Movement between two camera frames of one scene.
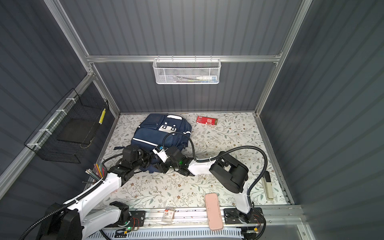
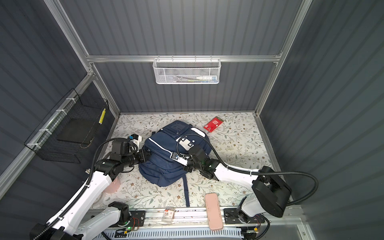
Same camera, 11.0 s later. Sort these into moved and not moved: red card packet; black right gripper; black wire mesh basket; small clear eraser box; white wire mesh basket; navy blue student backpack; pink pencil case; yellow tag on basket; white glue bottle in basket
Moved: black right gripper; red card packet; navy blue student backpack
Not moved: pink pencil case; black wire mesh basket; white glue bottle in basket; yellow tag on basket; small clear eraser box; white wire mesh basket
